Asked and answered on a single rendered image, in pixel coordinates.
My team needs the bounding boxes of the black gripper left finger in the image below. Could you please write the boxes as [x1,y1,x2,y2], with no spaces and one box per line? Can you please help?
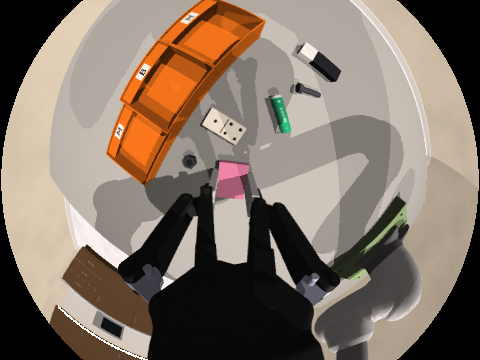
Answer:
[118,168,222,313]

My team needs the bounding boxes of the green battery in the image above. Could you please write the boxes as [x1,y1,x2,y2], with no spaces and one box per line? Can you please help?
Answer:
[270,94,291,133]

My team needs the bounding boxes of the black and white eraser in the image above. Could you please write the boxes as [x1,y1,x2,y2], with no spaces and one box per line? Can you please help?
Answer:
[297,42,341,82]

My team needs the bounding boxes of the orange rack of bins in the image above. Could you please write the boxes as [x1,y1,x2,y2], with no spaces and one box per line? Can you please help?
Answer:
[106,0,266,186]

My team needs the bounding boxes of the black bolt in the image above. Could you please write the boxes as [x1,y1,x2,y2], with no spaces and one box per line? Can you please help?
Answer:
[295,83,321,98]

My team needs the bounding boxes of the pink rectangular block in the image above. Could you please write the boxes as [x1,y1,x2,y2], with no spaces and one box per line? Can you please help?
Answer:
[217,160,249,199]

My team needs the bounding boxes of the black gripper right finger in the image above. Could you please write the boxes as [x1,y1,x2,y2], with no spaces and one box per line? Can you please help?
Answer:
[244,172,340,314]

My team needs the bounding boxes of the white domino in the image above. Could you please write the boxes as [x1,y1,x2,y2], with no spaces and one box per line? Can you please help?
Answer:
[202,108,247,145]

